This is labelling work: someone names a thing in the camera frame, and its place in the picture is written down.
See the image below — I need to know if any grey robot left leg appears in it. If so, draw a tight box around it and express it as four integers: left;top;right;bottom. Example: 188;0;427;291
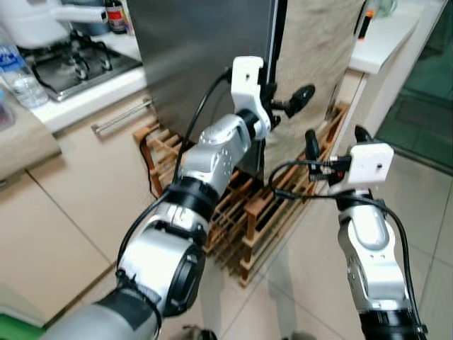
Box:
180;326;220;340

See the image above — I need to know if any wooden slatted rack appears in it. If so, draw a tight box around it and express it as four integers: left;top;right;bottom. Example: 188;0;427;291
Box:
134;103;351;288

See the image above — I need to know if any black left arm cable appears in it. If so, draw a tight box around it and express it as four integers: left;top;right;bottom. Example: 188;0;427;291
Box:
115;67;234;340

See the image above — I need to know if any dark bottle red label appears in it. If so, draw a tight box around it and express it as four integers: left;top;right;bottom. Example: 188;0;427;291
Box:
105;0;130;35

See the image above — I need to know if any beige counter mat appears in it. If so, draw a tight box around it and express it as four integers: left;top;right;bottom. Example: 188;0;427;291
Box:
0;106;61;181

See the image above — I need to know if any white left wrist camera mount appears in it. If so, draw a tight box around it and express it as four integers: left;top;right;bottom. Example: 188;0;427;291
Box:
231;57;273;139

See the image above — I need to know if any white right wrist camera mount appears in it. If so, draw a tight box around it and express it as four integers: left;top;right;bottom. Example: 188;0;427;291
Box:
329;142;395;196

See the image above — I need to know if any glass sliding door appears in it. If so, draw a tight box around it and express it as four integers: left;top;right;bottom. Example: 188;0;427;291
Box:
375;0;453;174

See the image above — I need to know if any steel gas stove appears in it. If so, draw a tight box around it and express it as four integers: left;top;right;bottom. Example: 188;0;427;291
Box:
25;35;142;103

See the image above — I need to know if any grey steel fridge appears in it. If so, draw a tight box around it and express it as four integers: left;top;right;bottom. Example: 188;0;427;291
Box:
127;0;287;185

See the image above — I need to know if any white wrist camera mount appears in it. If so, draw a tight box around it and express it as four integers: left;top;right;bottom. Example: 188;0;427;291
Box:
231;57;273;139
329;142;395;196

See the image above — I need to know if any white cooking pot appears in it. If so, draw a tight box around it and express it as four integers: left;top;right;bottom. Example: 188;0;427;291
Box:
0;0;110;50

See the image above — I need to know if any orange black device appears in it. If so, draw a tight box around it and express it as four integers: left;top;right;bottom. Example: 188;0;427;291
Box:
357;8;374;41

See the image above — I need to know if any beige kitchen base cabinet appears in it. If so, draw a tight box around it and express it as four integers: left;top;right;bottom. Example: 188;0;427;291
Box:
0;32;178;327

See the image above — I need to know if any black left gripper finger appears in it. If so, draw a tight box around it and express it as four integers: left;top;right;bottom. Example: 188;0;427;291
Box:
287;85;316;118

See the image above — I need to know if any green plastic panel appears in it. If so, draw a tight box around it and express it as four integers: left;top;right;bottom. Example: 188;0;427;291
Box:
0;312;43;340

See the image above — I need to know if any metal cabinet handle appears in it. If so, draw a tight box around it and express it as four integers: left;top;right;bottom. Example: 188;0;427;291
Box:
92;98;153;135

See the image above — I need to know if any beige hanging cloth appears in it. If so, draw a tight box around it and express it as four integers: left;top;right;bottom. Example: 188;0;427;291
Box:
265;0;363;171

